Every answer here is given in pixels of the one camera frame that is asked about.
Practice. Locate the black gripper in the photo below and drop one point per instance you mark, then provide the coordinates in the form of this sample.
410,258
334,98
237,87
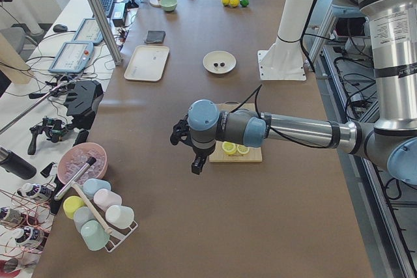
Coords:
199,153

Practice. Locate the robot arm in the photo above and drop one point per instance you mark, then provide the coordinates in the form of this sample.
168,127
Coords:
379,108

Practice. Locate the cream rabbit tray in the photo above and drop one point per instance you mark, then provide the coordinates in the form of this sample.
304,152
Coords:
147,63

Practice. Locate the lemon slice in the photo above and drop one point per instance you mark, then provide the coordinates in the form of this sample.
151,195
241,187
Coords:
229,148
243,150

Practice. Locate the wooden cutting board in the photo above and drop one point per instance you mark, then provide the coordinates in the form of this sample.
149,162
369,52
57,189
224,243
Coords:
254,155

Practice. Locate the white cup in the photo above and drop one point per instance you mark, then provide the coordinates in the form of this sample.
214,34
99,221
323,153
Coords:
120,216

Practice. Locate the pink cup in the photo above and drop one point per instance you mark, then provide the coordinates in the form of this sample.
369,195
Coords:
105,198

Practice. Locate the white round plate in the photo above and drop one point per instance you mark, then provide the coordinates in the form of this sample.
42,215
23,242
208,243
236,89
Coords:
219,56

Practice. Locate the light blue cup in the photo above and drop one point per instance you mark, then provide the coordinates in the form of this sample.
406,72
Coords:
92,185

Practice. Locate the pink mixing bowl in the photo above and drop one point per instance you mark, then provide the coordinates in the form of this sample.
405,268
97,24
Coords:
77,157

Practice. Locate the mint green cup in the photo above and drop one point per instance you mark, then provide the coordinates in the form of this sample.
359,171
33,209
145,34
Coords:
94,235

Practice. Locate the grey blue cup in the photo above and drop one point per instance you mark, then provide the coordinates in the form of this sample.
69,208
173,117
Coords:
81,216

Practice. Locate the grey folded cloth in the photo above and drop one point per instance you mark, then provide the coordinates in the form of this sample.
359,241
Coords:
154,37

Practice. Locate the yellow cup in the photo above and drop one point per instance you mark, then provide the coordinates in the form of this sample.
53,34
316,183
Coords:
71,204

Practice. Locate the mint green bowl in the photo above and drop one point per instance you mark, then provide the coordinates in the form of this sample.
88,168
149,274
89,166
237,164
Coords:
168,5

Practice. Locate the yellow lemon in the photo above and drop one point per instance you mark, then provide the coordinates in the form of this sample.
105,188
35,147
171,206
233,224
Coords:
234,3
225,2

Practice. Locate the blue teach pendant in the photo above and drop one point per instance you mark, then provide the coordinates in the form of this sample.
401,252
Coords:
72,58
88,31

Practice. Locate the green lime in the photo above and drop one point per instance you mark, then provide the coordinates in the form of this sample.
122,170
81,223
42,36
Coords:
244,3

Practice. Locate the black water bottle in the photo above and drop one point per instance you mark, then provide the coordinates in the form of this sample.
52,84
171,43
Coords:
14,164

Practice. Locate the black keyboard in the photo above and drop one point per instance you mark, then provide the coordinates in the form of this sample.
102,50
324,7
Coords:
107,6

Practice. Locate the black computer mouse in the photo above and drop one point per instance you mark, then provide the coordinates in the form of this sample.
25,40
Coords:
60,28

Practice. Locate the white wire cup rack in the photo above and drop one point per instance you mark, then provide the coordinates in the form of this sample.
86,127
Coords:
116,237

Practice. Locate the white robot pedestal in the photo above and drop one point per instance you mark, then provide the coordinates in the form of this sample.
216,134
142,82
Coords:
284,59

